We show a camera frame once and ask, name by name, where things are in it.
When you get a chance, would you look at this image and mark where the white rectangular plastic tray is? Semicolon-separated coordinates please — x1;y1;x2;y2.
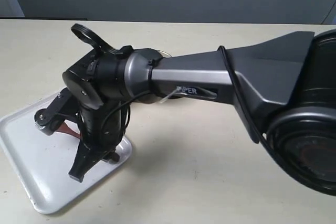
1;94;132;214

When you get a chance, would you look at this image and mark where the steel bowl of rice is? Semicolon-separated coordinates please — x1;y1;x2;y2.
129;48;172;104

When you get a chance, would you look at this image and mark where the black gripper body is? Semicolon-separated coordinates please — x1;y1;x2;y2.
78;100;130;153

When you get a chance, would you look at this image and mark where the dark red wooden spoon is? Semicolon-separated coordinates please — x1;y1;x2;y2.
56;122;120;163

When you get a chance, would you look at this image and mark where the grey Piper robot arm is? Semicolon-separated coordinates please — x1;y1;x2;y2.
62;27;335;196

